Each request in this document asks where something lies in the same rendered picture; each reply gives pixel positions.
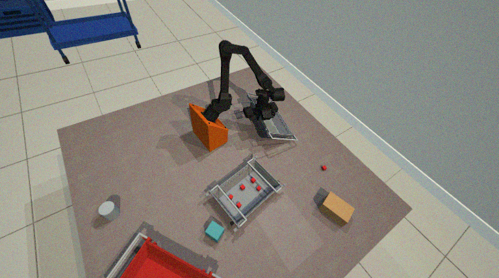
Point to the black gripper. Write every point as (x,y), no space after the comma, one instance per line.
(250,112)

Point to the grey cylinder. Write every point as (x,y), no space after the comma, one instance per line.
(109,210)

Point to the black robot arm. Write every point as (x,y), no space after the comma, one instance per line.
(223,103)

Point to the small teal block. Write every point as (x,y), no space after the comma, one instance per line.
(214,231)

